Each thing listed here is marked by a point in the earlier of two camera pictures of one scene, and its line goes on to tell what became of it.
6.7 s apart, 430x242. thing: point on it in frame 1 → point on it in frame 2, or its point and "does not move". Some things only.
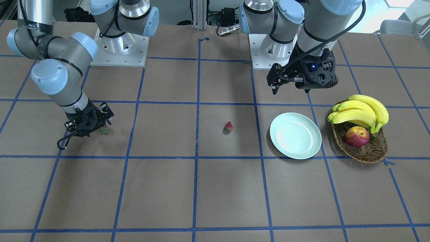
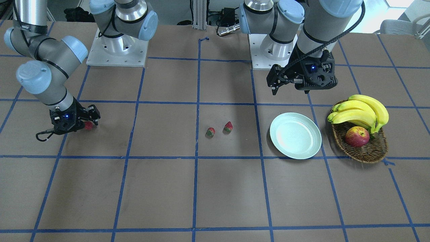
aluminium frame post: x=199 y=14 does not move
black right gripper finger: x=105 y=112 → x=93 y=113
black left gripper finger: x=278 y=75 does not move
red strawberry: x=228 y=127 does not move
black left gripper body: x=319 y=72 does not move
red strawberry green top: x=104 y=129 → x=210 y=132
